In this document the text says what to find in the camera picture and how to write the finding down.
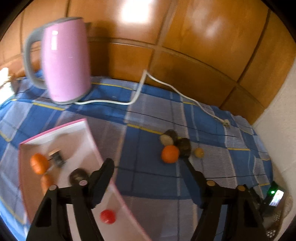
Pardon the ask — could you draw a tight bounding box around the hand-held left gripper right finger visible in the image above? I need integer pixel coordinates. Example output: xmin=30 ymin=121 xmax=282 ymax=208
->
xmin=181 ymin=158 xmax=270 ymax=241

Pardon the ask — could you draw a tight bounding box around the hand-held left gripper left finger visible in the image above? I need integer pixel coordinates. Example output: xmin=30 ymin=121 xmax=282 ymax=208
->
xmin=26 ymin=158 xmax=115 ymax=241

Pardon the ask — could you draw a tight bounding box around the small red tomato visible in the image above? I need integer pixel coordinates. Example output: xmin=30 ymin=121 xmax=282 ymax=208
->
xmin=100 ymin=209 xmax=116 ymax=224

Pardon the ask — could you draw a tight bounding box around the dark brown kiwi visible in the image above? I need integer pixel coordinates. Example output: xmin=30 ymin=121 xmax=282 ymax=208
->
xmin=176 ymin=138 xmax=192 ymax=158

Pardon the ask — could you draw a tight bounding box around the orange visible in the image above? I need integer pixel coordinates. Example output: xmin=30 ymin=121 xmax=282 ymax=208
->
xmin=161 ymin=145 xmax=180 ymax=164
xmin=30 ymin=153 xmax=50 ymax=175

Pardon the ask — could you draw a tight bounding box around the white tray with pink rim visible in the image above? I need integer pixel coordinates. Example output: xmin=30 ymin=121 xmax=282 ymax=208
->
xmin=19 ymin=118 xmax=152 ymax=241

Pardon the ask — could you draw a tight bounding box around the brown kiwi half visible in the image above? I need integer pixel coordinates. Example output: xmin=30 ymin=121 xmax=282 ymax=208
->
xmin=159 ymin=130 xmax=178 ymax=146

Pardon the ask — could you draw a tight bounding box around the small dark object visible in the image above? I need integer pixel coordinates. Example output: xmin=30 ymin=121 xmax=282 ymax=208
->
xmin=48 ymin=150 xmax=65 ymax=168

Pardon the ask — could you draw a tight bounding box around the orange carrot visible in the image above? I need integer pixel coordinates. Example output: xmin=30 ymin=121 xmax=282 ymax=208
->
xmin=42 ymin=174 xmax=53 ymax=194

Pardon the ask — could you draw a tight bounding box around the blue plaid bedsheet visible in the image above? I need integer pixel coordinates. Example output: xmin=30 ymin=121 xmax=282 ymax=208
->
xmin=0 ymin=75 xmax=274 ymax=241

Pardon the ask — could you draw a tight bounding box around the pink electric kettle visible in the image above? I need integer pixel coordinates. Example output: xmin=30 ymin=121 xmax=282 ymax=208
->
xmin=24 ymin=17 xmax=92 ymax=105

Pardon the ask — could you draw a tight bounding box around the wooden panelled headboard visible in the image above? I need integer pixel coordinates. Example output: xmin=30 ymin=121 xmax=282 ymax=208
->
xmin=0 ymin=0 xmax=296 ymax=124

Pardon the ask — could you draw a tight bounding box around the white object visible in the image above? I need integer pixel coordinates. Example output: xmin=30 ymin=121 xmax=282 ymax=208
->
xmin=0 ymin=67 xmax=12 ymax=90

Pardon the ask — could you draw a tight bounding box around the white power cord with plug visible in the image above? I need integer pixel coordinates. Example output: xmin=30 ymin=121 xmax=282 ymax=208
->
xmin=75 ymin=70 xmax=230 ymax=128

